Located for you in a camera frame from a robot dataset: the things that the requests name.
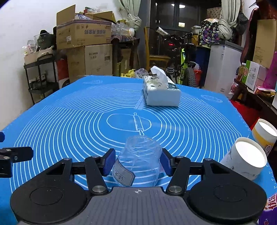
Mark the open top cardboard box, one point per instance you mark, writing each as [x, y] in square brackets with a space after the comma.
[83, 29]

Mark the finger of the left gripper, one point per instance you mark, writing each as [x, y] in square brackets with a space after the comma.
[2, 137]
[9, 156]

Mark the green black bicycle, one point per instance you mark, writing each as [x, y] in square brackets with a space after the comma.
[179, 58]

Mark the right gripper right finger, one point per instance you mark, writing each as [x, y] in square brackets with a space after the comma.
[178, 168]

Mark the green white carton box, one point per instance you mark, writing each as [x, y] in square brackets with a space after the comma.
[250, 74]

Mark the purple snack canister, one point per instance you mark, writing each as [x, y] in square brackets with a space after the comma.
[269, 214]

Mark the white paper cup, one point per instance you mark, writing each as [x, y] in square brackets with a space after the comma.
[245, 157]

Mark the red plastic bucket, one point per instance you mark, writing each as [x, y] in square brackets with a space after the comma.
[198, 74]

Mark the dark wooden side table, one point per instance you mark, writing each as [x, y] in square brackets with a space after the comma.
[251, 106]

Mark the clear plastic cup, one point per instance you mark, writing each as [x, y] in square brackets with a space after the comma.
[138, 163]

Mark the white chest freezer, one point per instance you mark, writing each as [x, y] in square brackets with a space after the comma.
[223, 63]

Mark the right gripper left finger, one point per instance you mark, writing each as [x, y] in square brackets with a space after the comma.
[96, 169]

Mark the yellow banded paper cup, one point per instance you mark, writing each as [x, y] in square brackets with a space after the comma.
[264, 133]

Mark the large lower cardboard box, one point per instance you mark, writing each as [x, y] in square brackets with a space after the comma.
[89, 60]

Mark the black metal shelf rack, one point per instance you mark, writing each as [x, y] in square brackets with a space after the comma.
[40, 85]

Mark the blue silicone baking mat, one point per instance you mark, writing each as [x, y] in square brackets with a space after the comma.
[97, 113]

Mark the wooden chair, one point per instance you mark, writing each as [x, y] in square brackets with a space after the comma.
[153, 51]

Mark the tall cardboard box right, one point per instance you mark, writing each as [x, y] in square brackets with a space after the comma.
[265, 45]

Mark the white tissue box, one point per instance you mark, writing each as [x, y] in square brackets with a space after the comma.
[159, 90]

